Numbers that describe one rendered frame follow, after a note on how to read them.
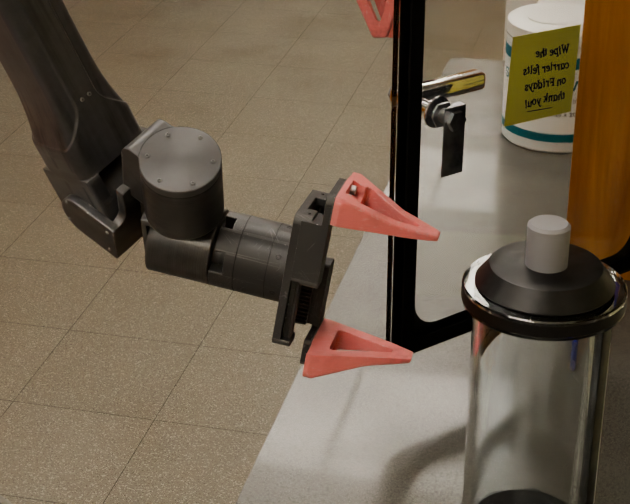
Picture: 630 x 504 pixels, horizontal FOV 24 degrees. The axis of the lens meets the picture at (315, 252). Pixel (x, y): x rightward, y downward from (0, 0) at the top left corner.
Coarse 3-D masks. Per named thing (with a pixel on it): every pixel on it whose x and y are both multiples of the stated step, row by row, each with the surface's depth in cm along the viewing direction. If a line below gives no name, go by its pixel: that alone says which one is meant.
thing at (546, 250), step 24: (552, 216) 95; (528, 240) 94; (552, 240) 93; (504, 264) 95; (528, 264) 95; (552, 264) 94; (576, 264) 95; (600, 264) 95; (480, 288) 95; (504, 288) 93; (528, 288) 92; (552, 288) 92; (576, 288) 92; (600, 288) 93; (528, 312) 92; (552, 312) 92; (576, 312) 92
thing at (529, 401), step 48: (624, 288) 95; (480, 336) 96; (528, 336) 92; (480, 384) 97; (528, 384) 94; (576, 384) 95; (480, 432) 98; (528, 432) 96; (576, 432) 96; (480, 480) 100; (528, 480) 98; (576, 480) 98
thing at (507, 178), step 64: (448, 0) 110; (512, 0) 114; (576, 0) 118; (448, 64) 112; (512, 64) 117; (576, 64) 121; (512, 128) 119; (576, 128) 124; (448, 192) 118; (512, 192) 122; (576, 192) 127; (448, 256) 120
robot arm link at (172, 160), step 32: (160, 128) 101; (192, 128) 101; (128, 160) 101; (160, 160) 99; (192, 160) 99; (128, 192) 104; (160, 192) 98; (192, 192) 98; (96, 224) 107; (128, 224) 107; (160, 224) 102; (192, 224) 101
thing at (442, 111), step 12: (444, 108) 113; (456, 108) 112; (444, 120) 112; (456, 120) 112; (444, 132) 113; (456, 132) 113; (444, 144) 113; (456, 144) 114; (444, 156) 114; (456, 156) 114; (444, 168) 114; (456, 168) 115
